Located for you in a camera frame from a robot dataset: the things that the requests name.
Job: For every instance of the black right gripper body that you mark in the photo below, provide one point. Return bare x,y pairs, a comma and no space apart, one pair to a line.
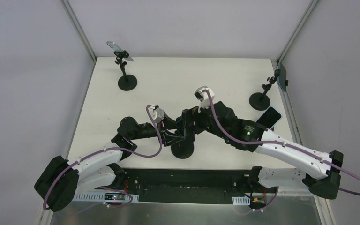
195,117

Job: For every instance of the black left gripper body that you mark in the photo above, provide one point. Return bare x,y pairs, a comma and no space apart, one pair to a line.
168,131

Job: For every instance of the black phone stand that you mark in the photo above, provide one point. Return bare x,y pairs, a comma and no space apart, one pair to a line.
127,82
183,149
259,100

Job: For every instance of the silver phone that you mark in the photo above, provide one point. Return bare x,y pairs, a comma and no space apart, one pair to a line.
118,49

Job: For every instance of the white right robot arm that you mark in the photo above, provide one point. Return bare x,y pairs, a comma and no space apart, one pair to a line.
318,172

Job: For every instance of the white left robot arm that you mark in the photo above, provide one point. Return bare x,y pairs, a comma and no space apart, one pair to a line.
63,179

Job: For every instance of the blue-cased phone on table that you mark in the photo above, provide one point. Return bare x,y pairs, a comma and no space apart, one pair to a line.
270,117

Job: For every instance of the blue phone on stand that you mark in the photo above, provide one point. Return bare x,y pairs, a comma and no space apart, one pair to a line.
282,77

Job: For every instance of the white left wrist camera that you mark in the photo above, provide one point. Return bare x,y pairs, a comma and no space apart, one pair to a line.
157,113

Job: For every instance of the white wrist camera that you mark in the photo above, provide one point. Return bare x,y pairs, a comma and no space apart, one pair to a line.
157,113
203,97

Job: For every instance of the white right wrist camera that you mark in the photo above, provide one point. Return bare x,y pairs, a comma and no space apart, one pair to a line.
203,97

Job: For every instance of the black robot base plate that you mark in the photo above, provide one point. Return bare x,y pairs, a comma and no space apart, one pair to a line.
186,186

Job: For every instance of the white slotted cable duct left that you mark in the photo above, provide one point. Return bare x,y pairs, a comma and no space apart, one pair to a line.
104,196

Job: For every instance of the white slotted cable duct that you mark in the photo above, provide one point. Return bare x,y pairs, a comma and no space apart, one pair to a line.
241,200
104,196

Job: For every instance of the white slotted cable duct right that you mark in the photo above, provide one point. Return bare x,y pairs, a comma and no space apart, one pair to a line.
241,200

